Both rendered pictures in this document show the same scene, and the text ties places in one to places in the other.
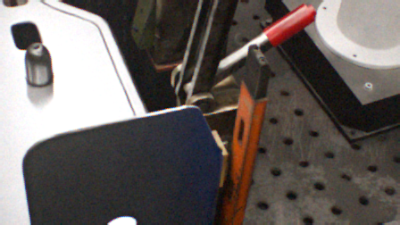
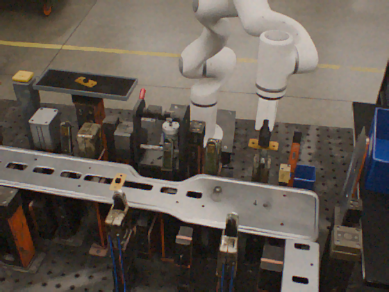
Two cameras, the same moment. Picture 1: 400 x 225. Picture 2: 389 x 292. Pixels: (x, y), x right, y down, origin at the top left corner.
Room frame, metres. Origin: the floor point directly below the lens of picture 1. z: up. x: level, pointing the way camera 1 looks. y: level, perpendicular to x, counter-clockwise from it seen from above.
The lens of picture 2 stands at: (0.02, 1.15, 2.12)
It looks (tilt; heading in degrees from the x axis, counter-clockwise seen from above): 39 degrees down; 306
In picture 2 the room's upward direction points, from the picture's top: 1 degrees clockwise
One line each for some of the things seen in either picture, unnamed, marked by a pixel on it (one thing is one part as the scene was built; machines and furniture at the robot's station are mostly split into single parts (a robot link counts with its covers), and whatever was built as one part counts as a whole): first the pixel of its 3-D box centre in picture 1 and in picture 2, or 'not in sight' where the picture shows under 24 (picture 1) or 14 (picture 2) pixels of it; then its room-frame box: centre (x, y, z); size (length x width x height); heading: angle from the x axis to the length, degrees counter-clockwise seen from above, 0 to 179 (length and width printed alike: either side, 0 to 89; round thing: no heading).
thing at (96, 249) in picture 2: not in sight; (101, 211); (1.01, 0.36, 0.84); 0.17 x 0.06 x 0.29; 115
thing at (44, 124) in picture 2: not in sight; (53, 158); (1.31, 0.31, 0.90); 0.13 x 0.10 x 0.41; 115
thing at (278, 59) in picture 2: not in sight; (275, 58); (0.51, 0.13, 1.52); 0.09 x 0.08 x 0.13; 49
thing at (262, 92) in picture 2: not in sight; (270, 85); (0.51, 0.13, 1.44); 0.09 x 0.08 x 0.03; 115
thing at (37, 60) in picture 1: (38, 66); (217, 194); (0.63, 0.19, 1.02); 0.03 x 0.03 x 0.07
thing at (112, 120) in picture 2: not in sight; (115, 160); (1.11, 0.17, 0.90); 0.05 x 0.05 x 0.40; 25
